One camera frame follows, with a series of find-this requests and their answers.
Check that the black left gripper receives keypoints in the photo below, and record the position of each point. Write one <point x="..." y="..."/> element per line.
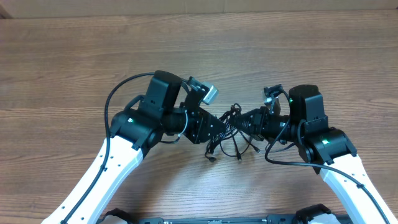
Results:
<point x="201" y="121"/>

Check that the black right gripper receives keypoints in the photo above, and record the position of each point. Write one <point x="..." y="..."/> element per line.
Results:
<point x="262" y="123"/>

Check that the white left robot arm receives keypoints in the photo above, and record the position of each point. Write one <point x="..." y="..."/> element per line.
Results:
<point x="129" y="137"/>

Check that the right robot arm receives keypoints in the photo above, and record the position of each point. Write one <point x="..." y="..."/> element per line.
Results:
<point x="334" y="157"/>

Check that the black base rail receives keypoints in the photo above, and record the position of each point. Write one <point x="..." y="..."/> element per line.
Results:
<point x="313" y="214"/>

